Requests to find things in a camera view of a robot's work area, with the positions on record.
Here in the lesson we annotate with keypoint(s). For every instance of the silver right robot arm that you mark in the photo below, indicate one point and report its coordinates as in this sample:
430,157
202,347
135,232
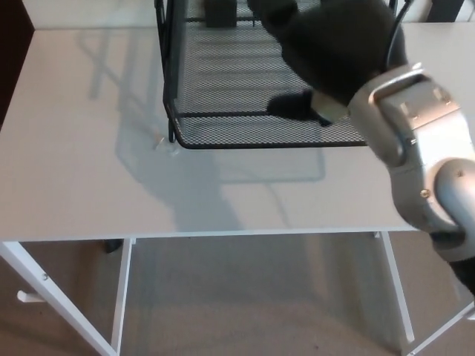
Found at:
426,148

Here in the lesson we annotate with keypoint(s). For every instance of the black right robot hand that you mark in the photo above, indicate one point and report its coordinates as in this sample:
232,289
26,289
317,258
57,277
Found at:
334,48

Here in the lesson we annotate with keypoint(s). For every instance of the black metal file tray rack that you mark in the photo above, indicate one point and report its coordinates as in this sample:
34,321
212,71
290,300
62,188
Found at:
166,74

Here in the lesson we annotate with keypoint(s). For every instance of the dark brown cabinet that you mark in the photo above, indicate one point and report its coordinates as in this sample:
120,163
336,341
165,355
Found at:
13,44

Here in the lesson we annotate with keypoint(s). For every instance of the small black caster wheel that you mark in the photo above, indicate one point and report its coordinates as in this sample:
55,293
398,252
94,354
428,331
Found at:
113,246

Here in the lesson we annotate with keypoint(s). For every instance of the black mesh file tray layer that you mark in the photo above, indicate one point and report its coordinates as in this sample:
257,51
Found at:
241,126

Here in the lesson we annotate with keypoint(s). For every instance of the black block behind tray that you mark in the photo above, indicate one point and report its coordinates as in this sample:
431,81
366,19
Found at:
222,13

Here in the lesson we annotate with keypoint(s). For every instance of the white table leg frame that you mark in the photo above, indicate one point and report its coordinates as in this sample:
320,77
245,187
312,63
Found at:
124,296
397,289

